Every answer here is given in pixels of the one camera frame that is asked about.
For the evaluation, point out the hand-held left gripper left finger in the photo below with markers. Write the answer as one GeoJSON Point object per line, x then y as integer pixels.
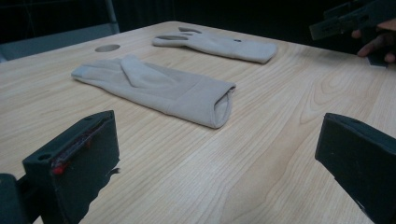
{"type": "Point", "coordinates": [81, 161]}

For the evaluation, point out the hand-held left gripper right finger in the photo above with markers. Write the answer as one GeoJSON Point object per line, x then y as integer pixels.
{"type": "Point", "coordinates": [364, 158]}

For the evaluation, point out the beige glove with spread fingers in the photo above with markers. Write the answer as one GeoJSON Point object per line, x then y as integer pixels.
{"type": "Point", "coordinates": [230, 46]}

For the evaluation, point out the beige glove with thumb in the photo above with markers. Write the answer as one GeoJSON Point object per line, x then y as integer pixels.
{"type": "Point", "coordinates": [174, 91]}

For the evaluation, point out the grey metal stand pole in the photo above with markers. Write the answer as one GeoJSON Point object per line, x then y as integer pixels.
{"type": "Point", "coordinates": [112, 15]}

